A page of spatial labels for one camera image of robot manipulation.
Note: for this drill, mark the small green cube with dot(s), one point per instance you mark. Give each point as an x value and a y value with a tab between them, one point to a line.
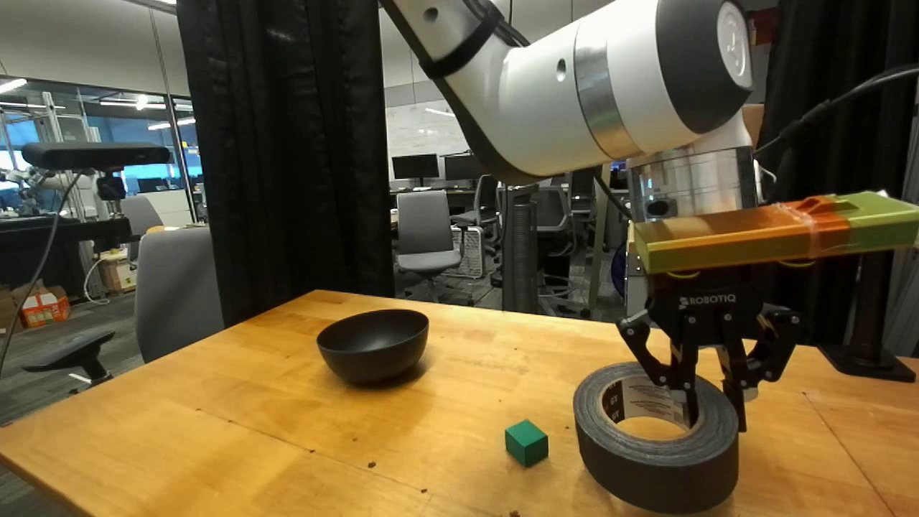
525	442

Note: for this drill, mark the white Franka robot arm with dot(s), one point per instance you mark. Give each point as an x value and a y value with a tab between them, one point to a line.
613	88

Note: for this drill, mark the orange box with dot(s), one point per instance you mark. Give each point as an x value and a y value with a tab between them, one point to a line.
44	304

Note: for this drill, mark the black stereo camera bar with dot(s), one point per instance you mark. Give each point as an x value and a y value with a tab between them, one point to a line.
94	155

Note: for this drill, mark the black bowl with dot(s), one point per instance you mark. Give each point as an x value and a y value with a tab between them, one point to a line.
374	346

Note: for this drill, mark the grey office chair, tall backrest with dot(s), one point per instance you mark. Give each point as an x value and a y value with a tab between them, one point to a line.
179	290

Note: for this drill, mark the grey office chair, small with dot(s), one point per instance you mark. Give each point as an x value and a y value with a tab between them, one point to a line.
426	231

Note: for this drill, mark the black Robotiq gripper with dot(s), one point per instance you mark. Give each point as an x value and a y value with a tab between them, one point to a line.
709	304

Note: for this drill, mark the black curtain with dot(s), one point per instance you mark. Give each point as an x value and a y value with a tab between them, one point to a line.
834	134
288	145

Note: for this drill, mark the black tape roll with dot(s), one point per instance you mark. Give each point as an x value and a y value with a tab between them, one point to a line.
656	464

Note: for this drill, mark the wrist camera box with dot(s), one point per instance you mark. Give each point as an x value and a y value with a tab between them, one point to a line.
765	233

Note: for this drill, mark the black stand base with post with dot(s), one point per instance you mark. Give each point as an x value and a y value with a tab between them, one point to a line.
865	333

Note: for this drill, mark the grey support post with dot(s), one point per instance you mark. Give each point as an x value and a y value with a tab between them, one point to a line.
516	248

